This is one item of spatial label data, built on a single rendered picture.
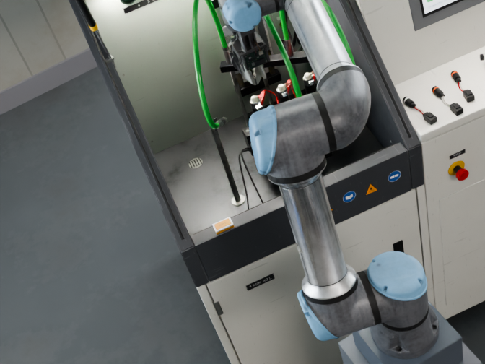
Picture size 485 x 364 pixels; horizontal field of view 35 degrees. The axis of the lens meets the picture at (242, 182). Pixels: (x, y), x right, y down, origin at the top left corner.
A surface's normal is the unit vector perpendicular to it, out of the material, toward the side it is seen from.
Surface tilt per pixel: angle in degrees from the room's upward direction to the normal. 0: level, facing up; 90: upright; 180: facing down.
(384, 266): 7
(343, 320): 73
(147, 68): 90
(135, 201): 0
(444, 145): 90
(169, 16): 90
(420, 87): 0
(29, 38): 90
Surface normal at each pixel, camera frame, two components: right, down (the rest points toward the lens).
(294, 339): 0.35, 0.62
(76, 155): -0.22, -0.67
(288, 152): 0.11, 0.50
